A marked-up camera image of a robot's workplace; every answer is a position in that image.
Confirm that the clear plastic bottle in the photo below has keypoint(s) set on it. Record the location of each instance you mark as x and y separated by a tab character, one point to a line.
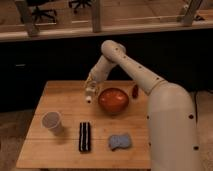
90	91

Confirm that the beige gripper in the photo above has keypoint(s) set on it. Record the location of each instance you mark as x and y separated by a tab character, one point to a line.
97	74

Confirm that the blue sponge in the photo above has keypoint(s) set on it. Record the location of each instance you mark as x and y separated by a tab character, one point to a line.
122	141

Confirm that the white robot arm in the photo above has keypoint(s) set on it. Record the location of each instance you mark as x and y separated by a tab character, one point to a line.
174	144

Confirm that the wooden railing beam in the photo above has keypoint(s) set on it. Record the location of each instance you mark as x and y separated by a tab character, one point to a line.
56	31

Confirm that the grey plastic cup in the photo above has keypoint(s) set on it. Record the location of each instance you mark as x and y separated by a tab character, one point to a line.
52	122

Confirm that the orange ceramic bowl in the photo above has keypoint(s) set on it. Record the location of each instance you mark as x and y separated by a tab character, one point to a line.
113	101

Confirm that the black white striped block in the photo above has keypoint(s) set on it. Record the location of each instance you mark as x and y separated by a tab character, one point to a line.
85	137

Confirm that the small red object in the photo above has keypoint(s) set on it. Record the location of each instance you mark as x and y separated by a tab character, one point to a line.
135	91

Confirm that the black office chair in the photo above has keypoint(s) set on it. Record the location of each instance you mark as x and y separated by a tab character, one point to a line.
39	13

